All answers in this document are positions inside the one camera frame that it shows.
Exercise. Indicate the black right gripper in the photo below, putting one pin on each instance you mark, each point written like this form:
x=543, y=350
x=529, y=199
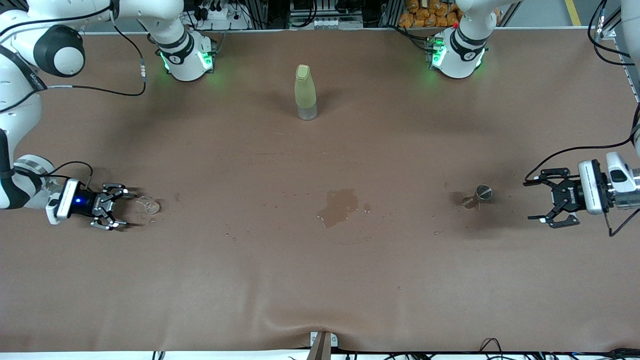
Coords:
x=86, y=203

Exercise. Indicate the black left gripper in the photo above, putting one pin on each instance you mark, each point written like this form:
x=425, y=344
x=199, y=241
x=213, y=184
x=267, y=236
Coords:
x=570, y=195

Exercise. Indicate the clear glass measuring beaker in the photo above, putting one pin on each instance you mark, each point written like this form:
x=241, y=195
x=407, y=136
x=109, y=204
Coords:
x=151, y=206

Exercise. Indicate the silver metal jigger cup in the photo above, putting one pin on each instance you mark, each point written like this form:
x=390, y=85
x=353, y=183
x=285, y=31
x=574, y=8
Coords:
x=483, y=191

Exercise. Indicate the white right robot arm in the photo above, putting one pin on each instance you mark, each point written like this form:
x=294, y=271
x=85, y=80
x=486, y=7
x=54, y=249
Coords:
x=185, y=60

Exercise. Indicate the white power strip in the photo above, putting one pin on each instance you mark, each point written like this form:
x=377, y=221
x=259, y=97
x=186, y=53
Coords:
x=217, y=13

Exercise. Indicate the spilled liquid puddle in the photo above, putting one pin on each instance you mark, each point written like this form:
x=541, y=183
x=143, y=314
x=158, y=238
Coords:
x=337, y=205

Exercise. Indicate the brown table cloth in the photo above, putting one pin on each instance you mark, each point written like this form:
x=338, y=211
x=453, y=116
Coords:
x=320, y=280

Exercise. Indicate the green frosted bottle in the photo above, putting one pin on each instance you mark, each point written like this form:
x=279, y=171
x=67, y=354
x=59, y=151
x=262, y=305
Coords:
x=305, y=92

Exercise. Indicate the orange snack bag pile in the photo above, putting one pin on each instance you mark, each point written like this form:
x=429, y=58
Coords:
x=425, y=15

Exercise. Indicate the white connector strip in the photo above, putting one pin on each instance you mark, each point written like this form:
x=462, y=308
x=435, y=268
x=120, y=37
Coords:
x=327, y=23

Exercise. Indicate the aluminium frame corner profile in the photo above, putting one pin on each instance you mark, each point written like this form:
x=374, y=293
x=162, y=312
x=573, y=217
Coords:
x=607, y=34

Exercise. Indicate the metal table clamp bracket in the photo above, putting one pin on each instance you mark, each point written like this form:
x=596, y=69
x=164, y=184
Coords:
x=322, y=347

